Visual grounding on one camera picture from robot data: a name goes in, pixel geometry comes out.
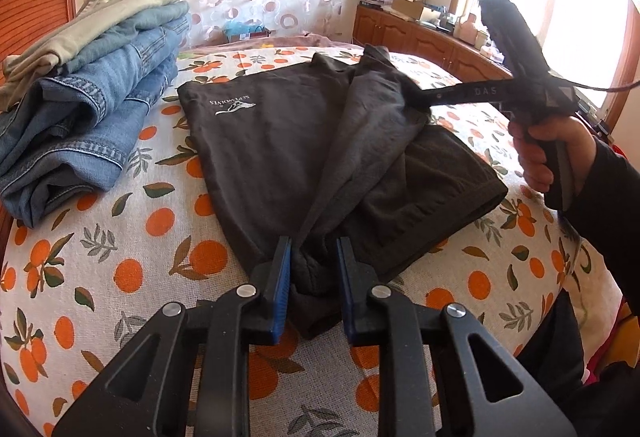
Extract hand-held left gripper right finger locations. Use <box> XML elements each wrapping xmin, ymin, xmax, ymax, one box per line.
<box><xmin>336</xmin><ymin>237</ymin><xmax>581</xmax><ymax>437</ymax></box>

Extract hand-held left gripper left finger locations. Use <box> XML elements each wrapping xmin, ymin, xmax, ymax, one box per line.
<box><xmin>50</xmin><ymin>236</ymin><xmax>293</xmax><ymax>437</ymax></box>

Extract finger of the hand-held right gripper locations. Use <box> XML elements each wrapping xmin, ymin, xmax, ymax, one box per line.
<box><xmin>407</xmin><ymin>84</ymin><xmax>463</xmax><ymax>110</ymax></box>

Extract black pants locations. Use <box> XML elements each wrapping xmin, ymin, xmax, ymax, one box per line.
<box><xmin>177</xmin><ymin>44</ymin><xmax>508</xmax><ymax>340</ymax></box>

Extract person's right forearm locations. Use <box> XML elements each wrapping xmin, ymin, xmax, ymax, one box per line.
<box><xmin>542</xmin><ymin>137</ymin><xmax>640</xmax><ymax>318</ymax></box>

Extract beige pants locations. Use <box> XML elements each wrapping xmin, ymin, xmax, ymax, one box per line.
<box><xmin>0</xmin><ymin>0</ymin><xmax>188</xmax><ymax>112</ymax></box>

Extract person's right hand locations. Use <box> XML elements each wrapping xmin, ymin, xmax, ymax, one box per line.
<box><xmin>509</xmin><ymin>115</ymin><xmax>600</xmax><ymax>198</ymax></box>

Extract open cardboard box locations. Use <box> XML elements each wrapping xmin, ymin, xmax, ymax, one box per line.
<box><xmin>390</xmin><ymin>0</ymin><xmax>426</xmax><ymax>20</ymax></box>

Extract orange fruit print bed sheet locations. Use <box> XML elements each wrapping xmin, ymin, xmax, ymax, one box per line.
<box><xmin>0</xmin><ymin>44</ymin><xmax>626</xmax><ymax>437</ymax></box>

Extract floral blanket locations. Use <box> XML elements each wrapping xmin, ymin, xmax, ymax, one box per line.
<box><xmin>180</xmin><ymin>32</ymin><xmax>366</xmax><ymax>55</ymax></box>

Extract person's dark clothing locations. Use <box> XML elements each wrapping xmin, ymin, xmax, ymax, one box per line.
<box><xmin>515</xmin><ymin>289</ymin><xmax>640</xmax><ymax>437</ymax></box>

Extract cardboard box with blue bag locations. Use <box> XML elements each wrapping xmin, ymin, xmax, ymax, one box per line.
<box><xmin>222</xmin><ymin>19</ymin><xmax>273</xmax><ymax>42</ymax></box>

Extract dark blue jeans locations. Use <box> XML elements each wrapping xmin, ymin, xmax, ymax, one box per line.
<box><xmin>0</xmin><ymin>32</ymin><xmax>180</xmax><ymax>229</ymax></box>

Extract light blue jeans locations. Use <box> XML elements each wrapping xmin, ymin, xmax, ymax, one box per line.
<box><xmin>62</xmin><ymin>0</ymin><xmax>193</xmax><ymax>78</ymax></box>

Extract black cable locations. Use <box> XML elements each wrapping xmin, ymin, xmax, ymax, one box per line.
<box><xmin>547</xmin><ymin>74</ymin><xmax>640</xmax><ymax>92</ymax></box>

